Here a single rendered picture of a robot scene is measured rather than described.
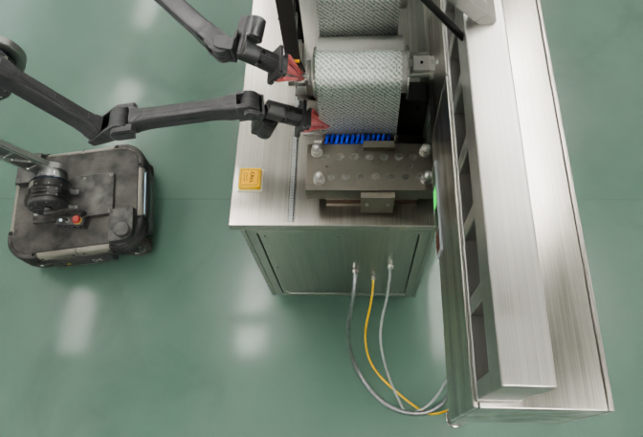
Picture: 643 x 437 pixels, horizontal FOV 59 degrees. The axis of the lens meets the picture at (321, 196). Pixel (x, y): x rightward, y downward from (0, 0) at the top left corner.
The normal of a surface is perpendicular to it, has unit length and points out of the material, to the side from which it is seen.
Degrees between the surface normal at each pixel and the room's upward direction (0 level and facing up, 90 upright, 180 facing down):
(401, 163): 0
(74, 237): 0
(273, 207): 0
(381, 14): 92
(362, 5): 92
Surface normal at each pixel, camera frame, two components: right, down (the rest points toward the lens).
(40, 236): -0.06, -0.44
